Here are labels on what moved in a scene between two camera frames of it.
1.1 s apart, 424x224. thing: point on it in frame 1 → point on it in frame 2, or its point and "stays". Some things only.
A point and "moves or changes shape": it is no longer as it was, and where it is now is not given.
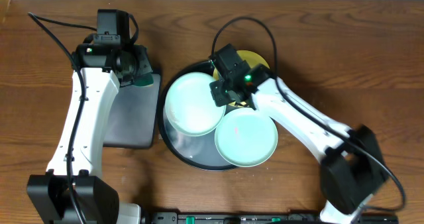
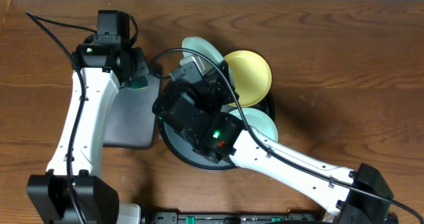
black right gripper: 218,97 → 222,84
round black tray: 199,152 stays
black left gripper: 142,53 stays
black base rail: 260,218 stays
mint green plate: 190,105 moves or changes shape
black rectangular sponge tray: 132,116 stays
